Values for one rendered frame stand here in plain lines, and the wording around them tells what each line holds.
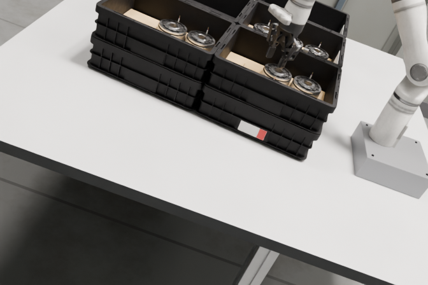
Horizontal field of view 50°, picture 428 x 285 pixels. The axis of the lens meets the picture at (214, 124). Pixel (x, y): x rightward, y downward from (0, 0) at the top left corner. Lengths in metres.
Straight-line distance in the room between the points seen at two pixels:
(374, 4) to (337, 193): 2.26
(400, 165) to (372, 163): 0.10
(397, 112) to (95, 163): 0.96
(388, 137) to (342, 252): 0.49
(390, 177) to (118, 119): 0.89
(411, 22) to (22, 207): 1.59
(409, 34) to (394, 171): 0.43
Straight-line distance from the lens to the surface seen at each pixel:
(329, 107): 1.40
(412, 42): 1.54
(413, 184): 1.65
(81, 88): 1.51
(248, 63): 1.66
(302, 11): 1.36
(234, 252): 2.10
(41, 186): 2.14
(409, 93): 1.59
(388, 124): 1.63
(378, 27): 3.63
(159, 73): 1.50
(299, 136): 1.48
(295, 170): 1.48
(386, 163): 1.59
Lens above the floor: 1.57
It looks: 35 degrees down
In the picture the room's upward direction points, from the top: 21 degrees clockwise
